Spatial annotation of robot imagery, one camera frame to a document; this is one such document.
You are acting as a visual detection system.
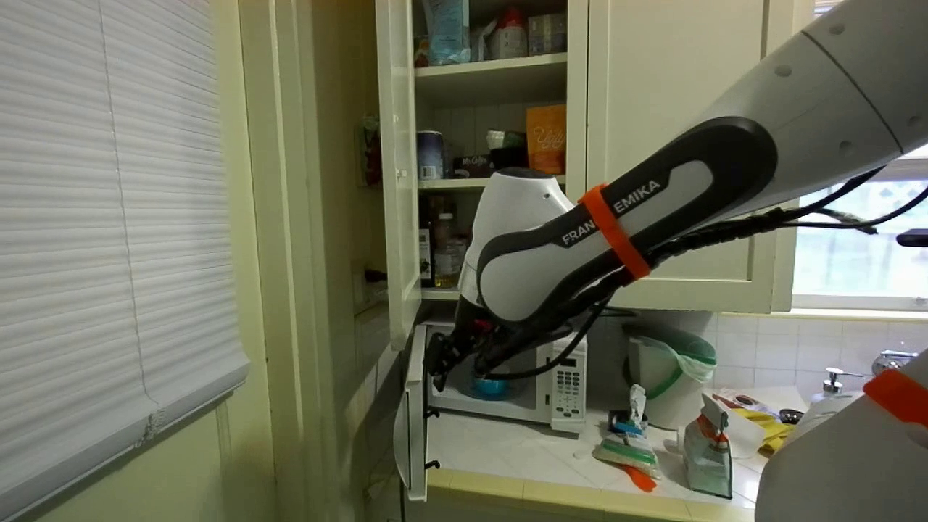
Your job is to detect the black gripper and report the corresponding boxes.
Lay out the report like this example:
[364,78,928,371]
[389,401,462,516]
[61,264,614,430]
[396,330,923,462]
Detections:
[424,298,502,390]

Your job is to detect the white cabinet door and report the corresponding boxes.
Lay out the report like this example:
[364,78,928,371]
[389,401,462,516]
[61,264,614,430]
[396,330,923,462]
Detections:
[583,0,801,316]
[375,0,420,343]

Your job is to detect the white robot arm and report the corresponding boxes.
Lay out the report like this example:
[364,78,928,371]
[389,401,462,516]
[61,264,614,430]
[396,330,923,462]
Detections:
[427,0,928,522]

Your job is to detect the dark jar in cabinet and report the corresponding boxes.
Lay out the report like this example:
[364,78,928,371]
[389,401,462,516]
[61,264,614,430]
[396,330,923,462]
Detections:
[434,213,462,287]

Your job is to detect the blue bowl in microwave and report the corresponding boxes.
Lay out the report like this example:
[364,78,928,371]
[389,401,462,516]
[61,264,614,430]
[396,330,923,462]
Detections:
[473,378,508,401]

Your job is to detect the white microwave oven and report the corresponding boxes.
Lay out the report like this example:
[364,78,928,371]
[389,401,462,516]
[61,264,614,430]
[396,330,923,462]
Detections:
[409,322,585,435]

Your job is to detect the orange box on shelf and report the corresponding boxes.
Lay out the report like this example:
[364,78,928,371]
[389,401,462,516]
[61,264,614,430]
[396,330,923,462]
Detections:
[524,106,565,174]

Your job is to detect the white carton with red cap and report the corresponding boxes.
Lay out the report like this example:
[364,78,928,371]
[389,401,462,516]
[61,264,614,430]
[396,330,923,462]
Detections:
[685,394,733,500]

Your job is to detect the white window blind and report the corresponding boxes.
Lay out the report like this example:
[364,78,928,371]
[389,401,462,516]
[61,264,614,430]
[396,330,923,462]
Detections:
[0,0,246,522]

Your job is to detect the dish brush with orange handle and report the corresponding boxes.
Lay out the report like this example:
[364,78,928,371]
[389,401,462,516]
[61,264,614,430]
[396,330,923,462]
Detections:
[591,385,659,493]

